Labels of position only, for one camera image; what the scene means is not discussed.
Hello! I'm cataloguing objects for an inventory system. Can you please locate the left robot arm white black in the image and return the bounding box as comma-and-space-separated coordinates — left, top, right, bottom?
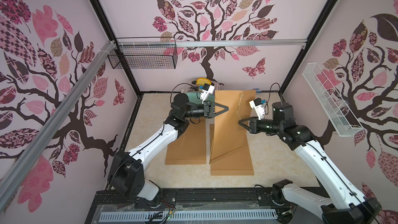
108, 93, 229, 205

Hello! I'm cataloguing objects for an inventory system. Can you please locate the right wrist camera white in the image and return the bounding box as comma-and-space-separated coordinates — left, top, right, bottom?
249, 98, 266, 120

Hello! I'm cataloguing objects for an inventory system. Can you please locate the brown file bag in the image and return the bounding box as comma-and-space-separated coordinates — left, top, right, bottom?
209, 124, 255, 176
165, 118, 206, 166
215, 90, 256, 157

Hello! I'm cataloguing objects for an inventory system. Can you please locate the aluminium rail left wall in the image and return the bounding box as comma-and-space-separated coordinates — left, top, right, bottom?
1, 40, 116, 212

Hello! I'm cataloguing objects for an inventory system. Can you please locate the white wire shelf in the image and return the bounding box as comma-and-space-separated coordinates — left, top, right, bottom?
302, 62, 365, 137

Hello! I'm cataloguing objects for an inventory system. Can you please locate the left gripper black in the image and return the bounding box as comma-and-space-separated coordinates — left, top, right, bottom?
181, 100, 227, 118

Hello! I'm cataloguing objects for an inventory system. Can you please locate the black wire basket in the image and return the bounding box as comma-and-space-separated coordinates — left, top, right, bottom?
108, 36, 178, 69

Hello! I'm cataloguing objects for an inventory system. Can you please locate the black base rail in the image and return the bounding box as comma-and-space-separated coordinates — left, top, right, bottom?
85, 185, 328, 224

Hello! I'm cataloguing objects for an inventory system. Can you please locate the aluminium rail wall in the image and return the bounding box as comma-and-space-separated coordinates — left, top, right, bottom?
1, 40, 116, 212
119, 39, 307, 48

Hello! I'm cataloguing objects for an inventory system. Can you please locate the aluminium rail back wall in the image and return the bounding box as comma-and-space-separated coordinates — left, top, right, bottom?
119, 39, 307, 48

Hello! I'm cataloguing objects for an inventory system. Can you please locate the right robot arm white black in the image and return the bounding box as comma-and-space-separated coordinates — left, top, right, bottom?
238, 98, 381, 224

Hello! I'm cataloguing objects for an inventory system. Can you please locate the mint green toaster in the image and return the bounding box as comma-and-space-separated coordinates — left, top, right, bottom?
181, 83, 203, 104

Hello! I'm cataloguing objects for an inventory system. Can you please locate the white string of bag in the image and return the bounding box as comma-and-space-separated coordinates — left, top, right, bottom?
236, 92, 245, 119

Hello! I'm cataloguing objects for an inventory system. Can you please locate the white slotted cable duct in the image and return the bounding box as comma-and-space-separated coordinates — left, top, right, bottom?
97, 209, 278, 224

